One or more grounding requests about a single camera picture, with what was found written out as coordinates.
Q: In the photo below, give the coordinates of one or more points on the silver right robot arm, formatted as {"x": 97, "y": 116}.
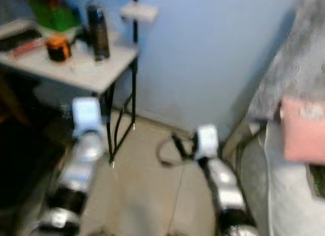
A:
{"x": 228, "y": 190}

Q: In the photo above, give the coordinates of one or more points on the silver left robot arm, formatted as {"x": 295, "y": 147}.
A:
{"x": 78, "y": 170}

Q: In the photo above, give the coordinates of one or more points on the white table black legs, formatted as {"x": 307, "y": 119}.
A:
{"x": 111, "y": 68}

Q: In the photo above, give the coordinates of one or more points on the small white shelf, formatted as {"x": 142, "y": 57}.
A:
{"x": 139, "y": 11}

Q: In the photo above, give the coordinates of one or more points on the black keyboard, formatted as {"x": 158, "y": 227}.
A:
{"x": 20, "y": 39}

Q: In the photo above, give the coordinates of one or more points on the dark printed book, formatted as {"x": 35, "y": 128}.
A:
{"x": 319, "y": 181}

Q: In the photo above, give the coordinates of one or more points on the orange black box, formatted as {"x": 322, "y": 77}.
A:
{"x": 58, "y": 48}

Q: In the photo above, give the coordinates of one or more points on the black drink bottle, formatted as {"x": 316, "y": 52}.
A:
{"x": 98, "y": 33}

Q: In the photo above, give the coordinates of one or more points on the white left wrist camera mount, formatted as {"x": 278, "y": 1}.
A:
{"x": 87, "y": 115}

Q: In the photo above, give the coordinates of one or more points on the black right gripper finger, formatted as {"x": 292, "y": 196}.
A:
{"x": 180, "y": 146}

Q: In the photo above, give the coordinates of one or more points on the black metal pole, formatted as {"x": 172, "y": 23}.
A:
{"x": 135, "y": 30}

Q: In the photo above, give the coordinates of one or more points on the pink flat case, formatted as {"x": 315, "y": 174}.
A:
{"x": 26, "y": 48}

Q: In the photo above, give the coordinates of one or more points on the green basket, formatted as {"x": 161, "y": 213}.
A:
{"x": 53, "y": 17}

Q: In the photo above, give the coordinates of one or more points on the grey storage box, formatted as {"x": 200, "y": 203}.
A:
{"x": 53, "y": 91}

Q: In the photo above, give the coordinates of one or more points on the pink pillow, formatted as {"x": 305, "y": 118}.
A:
{"x": 304, "y": 129}

